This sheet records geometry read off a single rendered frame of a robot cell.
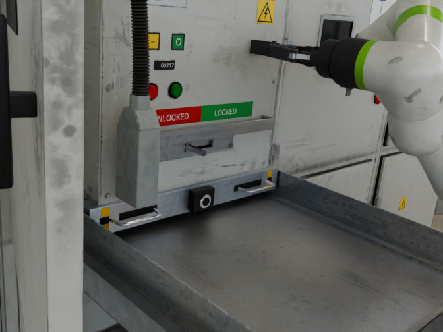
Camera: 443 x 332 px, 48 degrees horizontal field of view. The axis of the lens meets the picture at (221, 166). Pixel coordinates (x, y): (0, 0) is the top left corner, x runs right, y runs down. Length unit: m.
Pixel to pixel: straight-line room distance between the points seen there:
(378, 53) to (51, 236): 0.67
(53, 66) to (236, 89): 0.79
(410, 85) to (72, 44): 0.63
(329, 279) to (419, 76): 0.39
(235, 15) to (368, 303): 0.63
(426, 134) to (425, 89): 0.10
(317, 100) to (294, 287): 0.81
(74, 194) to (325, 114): 1.30
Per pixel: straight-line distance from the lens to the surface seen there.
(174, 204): 1.09
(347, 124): 1.78
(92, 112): 0.96
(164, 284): 0.81
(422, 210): 2.59
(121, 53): 0.95
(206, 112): 1.10
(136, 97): 0.87
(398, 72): 0.90
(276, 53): 1.06
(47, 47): 0.39
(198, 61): 1.06
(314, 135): 1.64
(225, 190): 1.19
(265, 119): 1.18
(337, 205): 1.23
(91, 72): 0.95
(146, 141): 0.87
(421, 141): 0.98
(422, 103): 0.93
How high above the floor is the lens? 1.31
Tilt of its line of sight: 18 degrees down
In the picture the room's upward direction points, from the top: 5 degrees clockwise
